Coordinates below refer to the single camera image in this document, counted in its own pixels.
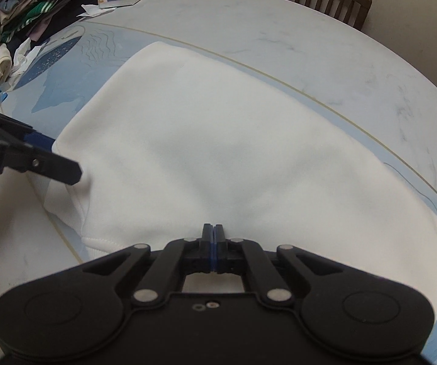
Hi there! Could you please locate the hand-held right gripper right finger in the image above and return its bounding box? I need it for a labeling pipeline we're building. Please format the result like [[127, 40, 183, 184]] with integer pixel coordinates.
[[214, 224, 342, 302]]

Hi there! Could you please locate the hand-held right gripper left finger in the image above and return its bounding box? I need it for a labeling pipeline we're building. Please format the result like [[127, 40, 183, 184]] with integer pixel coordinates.
[[82, 224, 214, 302]]

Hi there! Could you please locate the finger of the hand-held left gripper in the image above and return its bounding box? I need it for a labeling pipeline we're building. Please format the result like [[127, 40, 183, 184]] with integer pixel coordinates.
[[0, 106, 54, 153], [3, 142, 82, 186]]

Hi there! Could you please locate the white sweatshirt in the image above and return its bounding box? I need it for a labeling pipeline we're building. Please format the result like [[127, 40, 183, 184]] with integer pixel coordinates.
[[44, 41, 437, 312]]

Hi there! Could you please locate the pile of clothes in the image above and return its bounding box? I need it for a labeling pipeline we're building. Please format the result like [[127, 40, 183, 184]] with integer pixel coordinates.
[[0, 0, 109, 96]]

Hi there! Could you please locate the white crumpled cloth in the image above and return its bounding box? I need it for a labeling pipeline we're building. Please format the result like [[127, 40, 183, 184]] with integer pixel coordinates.
[[10, 39, 43, 77]]

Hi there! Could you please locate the loose white tissue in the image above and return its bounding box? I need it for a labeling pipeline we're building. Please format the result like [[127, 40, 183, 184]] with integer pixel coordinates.
[[78, 3, 109, 18]]

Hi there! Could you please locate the wooden chair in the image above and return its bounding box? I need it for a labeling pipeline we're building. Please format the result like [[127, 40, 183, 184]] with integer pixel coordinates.
[[279, 0, 373, 32]]

